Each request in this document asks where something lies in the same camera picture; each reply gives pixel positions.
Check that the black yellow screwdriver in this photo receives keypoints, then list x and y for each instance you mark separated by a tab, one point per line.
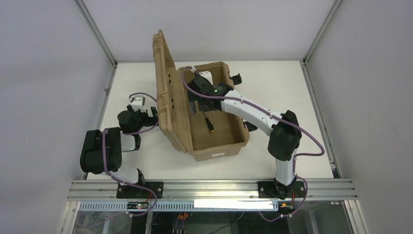
208	123

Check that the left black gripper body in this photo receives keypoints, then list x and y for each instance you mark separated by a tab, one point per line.
143	115

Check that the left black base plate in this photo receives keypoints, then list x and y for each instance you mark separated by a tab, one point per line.
130	192

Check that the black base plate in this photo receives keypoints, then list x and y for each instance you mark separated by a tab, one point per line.
272	189
130	192

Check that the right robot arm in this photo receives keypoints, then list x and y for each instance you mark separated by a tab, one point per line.
282	128

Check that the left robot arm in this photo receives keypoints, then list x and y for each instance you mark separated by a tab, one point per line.
102	150

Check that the grey slotted cable duct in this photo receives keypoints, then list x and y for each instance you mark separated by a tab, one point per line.
198	205

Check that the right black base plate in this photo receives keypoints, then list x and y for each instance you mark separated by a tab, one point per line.
272	189

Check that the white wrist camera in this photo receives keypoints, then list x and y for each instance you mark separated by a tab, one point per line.
207	75
138	102

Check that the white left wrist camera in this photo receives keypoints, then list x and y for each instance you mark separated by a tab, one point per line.
138	102

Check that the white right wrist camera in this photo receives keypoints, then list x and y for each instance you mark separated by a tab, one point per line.
207	75

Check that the tan plastic toolbox bin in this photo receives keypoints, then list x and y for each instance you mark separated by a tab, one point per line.
188	132

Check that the aluminium mounting rail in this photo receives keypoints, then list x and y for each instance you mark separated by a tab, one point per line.
244	189

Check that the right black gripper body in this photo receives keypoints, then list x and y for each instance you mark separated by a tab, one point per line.
199	105

